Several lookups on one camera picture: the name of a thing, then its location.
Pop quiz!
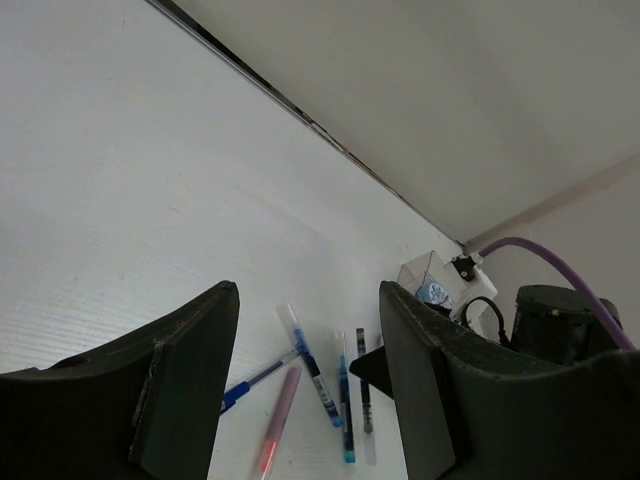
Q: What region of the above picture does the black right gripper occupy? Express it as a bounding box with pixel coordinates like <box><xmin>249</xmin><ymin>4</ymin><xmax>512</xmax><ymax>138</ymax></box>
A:
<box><xmin>510</xmin><ymin>285</ymin><xmax>618</xmax><ymax>366</ymax></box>

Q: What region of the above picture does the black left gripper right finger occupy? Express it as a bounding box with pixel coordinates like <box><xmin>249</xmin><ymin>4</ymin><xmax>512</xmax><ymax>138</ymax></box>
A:
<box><xmin>350</xmin><ymin>281</ymin><xmax>639</xmax><ymax>479</ymax></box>

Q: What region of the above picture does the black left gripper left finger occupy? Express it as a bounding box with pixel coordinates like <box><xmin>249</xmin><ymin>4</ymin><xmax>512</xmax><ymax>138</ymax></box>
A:
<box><xmin>1</xmin><ymin>281</ymin><xmax>239</xmax><ymax>479</ymax></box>

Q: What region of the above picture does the blue ballpoint pen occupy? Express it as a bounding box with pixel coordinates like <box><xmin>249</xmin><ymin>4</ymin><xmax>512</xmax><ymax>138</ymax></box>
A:
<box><xmin>220</xmin><ymin>349</ymin><xmax>300</xmax><ymax>415</ymax></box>

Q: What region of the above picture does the black gel pen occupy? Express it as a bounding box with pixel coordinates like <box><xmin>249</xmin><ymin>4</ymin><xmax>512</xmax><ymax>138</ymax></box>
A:
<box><xmin>356</xmin><ymin>328</ymin><xmax>377</xmax><ymax>466</ymax></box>

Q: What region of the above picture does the teal gel pen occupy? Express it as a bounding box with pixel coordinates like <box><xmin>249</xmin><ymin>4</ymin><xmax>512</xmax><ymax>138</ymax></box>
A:
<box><xmin>335</xmin><ymin>332</ymin><xmax>356</xmax><ymax>465</ymax></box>

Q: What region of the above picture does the pink red gel pen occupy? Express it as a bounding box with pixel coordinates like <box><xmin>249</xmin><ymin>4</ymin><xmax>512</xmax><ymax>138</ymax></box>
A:
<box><xmin>250</xmin><ymin>366</ymin><xmax>302</xmax><ymax>480</ymax></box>

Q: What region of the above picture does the dark blue gel pen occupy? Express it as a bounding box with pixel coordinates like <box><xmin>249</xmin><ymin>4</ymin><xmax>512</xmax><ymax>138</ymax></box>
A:
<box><xmin>276</xmin><ymin>304</ymin><xmax>342</xmax><ymax>428</ymax></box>

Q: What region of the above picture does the blue white round tub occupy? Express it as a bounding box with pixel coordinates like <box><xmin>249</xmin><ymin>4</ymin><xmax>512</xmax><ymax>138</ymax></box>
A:
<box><xmin>415</xmin><ymin>281</ymin><xmax>453</xmax><ymax>310</ymax></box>

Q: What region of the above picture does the clear desk organizer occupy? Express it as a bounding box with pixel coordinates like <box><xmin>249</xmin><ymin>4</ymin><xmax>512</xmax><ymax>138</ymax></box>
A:
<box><xmin>397</xmin><ymin>251</ymin><xmax>465</xmax><ymax>308</ymax></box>

